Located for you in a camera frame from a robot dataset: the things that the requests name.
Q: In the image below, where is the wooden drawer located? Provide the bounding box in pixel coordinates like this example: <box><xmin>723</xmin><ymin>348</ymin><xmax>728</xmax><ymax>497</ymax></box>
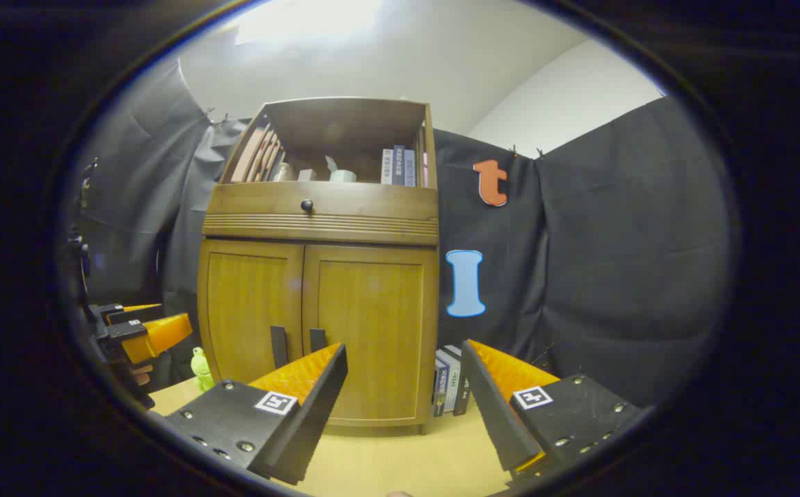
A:
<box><xmin>205</xmin><ymin>182</ymin><xmax>439</xmax><ymax>216</ymax></box>

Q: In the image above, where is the wooden double-door shoe cabinet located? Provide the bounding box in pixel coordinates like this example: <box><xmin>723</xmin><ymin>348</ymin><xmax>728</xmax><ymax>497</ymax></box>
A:
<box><xmin>196</xmin><ymin>97</ymin><xmax>440</xmax><ymax>437</ymax></box>

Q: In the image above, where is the wooden shoe cabinet door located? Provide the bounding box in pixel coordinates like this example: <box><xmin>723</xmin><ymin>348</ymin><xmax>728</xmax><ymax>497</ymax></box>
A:
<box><xmin>302</xmin><ymin>244</ymin><xmax>438</xmax><ymax>427</ymax></box>
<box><xmin>197</xmin><ymin>238</ymin><xmax>305</xmax><ymax>387</ymax></box>

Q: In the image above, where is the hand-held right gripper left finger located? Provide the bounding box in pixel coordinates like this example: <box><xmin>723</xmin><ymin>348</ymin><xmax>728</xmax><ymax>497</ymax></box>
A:
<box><xmin>164</xmin><ymin>343</ymin><xmax>349</xmax><ymax>486</ymax></box>

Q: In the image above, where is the dark blue standing book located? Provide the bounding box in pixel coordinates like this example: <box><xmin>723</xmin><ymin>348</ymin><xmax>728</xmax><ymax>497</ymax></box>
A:
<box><xmin>433</xmin><ymin>358</ymin><xmax>449</xmax><ymax>417</ymax></box>

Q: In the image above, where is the row of pinkish books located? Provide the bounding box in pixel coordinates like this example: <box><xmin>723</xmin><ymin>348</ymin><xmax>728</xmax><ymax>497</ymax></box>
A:
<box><xmin>232</xmin><ymin>126</ymin><xmax>284</xmax><ymax>184</ymax></box>

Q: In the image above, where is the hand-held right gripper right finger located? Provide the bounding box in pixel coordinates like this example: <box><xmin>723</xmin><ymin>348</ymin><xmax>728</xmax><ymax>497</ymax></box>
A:
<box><xmin>460</xmin><ymin>338</ymin><xmax>643</xmax><ymax>484</ymax></box>

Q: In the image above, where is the white standing book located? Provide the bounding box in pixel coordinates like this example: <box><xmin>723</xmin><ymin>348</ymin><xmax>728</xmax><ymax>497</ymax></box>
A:
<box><xmin>436</xmin><ymin>349</ymin><xmax>463</xmax><ymax>413</ymax></box>

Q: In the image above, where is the black backdrop cloth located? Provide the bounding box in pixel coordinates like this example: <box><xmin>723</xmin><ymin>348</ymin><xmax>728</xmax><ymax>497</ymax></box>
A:
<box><xmin>72</xmin><ymin>59</ymin><xmax>742</xmax><ymax>415</ymax></box>

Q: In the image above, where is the green frog toy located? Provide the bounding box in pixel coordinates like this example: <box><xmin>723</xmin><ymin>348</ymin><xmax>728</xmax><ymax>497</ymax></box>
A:
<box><xmin>190</xmin><ymin>347</ymin><xmax>215</xmax><ymax>393</ymax></box>

